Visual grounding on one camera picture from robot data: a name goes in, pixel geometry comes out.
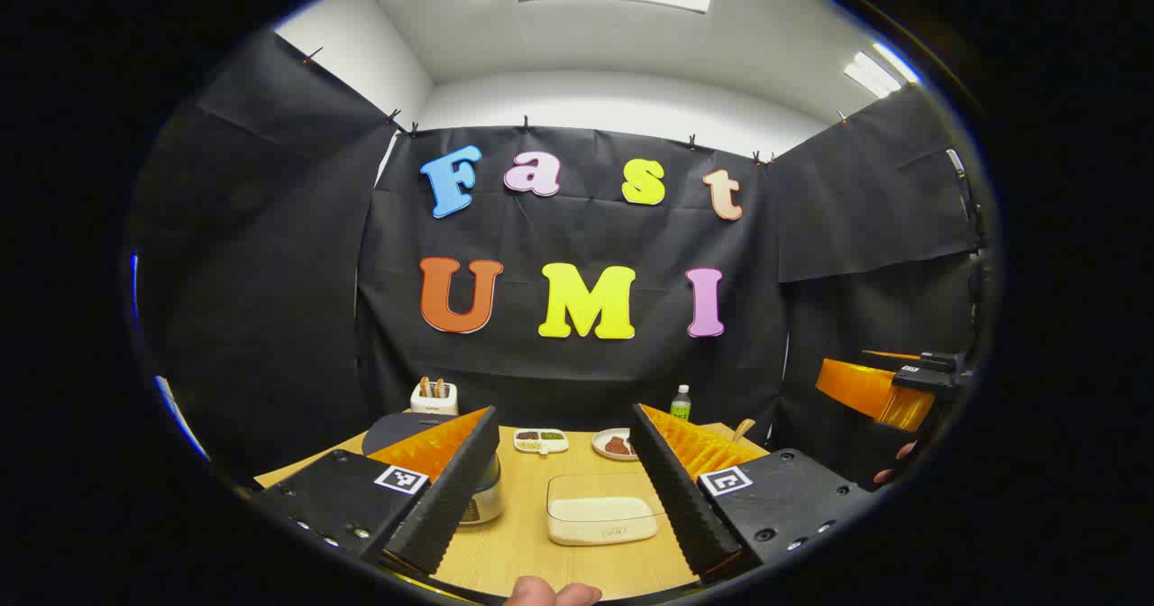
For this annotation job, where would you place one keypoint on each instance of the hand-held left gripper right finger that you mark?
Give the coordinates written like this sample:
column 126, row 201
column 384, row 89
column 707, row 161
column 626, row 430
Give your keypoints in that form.
column 676, row 498

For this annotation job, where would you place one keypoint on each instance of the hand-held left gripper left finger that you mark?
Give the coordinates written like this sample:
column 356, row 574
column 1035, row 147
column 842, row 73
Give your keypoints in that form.
column 451, row 498

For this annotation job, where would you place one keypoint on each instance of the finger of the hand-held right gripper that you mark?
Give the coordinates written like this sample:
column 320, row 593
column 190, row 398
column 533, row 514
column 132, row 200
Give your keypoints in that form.
column 938, row 361
column 865, row 390

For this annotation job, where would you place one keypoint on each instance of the clear glass rice container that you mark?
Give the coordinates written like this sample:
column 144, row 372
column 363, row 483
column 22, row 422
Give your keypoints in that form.
column 599, row 489

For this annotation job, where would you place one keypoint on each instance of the silver black rice cooker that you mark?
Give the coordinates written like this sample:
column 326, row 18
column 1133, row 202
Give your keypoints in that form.
column 397, row 430

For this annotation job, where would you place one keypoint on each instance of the wooden spoon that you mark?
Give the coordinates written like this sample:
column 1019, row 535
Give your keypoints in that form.
column 744, row 430

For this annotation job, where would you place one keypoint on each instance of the green drink bottle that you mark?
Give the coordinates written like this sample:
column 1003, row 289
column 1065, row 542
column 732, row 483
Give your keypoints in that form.
column 681, row 406

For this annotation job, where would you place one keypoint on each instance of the white round plate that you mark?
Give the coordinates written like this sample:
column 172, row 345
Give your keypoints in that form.
column 599, row 444

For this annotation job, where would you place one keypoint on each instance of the white toaster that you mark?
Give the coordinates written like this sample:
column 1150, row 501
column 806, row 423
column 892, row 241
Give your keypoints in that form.
column 433, row 405

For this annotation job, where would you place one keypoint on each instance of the white divided bean dish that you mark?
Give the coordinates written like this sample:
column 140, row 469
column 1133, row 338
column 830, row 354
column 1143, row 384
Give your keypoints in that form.
column 541, row 442

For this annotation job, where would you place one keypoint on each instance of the black backdrop cloth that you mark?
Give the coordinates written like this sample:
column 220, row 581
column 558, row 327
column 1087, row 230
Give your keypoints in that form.
column 631, row 381

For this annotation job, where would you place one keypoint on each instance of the small ceiling light panel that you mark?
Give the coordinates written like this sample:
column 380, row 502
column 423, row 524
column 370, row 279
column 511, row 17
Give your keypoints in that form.
column 876, row 69

